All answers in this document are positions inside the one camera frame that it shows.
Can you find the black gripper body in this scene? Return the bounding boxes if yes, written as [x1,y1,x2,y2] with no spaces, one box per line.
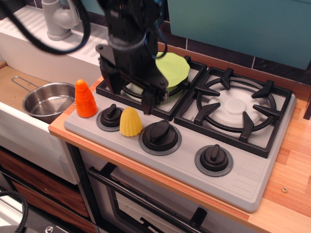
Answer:
[96,36,168,90]

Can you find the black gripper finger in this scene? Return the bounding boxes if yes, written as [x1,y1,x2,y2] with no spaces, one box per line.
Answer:
[141,88,168,115]
[99,58,125,94]

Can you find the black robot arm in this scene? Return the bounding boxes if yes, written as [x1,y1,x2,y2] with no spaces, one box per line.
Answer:
[0,0,168,115]

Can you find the yellow toy corn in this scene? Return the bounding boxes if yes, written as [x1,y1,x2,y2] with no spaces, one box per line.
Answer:
[120,107,143,137]

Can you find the black left burner grate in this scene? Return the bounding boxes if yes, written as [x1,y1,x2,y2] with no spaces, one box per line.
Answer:
[96,55,207,121]

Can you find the black burner grate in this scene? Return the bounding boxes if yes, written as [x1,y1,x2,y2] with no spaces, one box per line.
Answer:
[96,55,207,121]
[174,67,296,158]

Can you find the white left burner disc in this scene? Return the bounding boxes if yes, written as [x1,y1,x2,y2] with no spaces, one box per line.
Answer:
[121,83,182,99]

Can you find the white burner disc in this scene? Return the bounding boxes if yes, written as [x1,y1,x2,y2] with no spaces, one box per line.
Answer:
[121,83,182,99]
[206,91,261,128]

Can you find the light green plastic plate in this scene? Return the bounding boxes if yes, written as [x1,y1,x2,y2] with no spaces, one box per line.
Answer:
[155,52,190,88]

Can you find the orange toy carrot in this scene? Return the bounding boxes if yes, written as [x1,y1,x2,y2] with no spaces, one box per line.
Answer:
[75,79,98,118]

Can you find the black left stove knob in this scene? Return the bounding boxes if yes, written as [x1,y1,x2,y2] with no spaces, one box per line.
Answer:
[96,104,123,132]

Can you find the black stove knob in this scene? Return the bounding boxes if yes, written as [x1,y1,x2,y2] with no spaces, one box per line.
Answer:
[194,144,233,177]
[138,120,182,156]
[96,104,123,132]

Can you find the black middle stove knob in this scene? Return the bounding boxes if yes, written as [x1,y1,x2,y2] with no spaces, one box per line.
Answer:
[138,120,182,156]

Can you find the stainless steel pot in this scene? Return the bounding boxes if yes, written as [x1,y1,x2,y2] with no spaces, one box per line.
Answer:
[12,76,75,124]

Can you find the grey toy stove top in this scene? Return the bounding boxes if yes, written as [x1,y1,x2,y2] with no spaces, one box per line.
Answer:
[64,56,296,212]

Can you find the grey toy faucet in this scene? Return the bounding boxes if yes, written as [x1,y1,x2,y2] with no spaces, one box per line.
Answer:
[41,0,80,41]

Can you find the white right burner disc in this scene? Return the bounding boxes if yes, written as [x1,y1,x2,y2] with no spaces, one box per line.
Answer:
[206,91,261,128]

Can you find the black right stove knob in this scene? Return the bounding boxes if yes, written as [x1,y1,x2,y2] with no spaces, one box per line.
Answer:
[194,144,233,177]

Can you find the white toy sink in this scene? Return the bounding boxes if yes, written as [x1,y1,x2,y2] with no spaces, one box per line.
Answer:
[0,18,108,184]

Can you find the black right burner grate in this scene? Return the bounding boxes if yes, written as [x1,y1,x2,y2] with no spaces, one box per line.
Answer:
[174,67,296,158]

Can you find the black oven door handle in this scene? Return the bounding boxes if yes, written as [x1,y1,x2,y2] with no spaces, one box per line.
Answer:
[87,163,207,233]

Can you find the black braided cable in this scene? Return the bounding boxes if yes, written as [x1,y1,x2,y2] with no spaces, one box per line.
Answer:
[0,190,29,233]

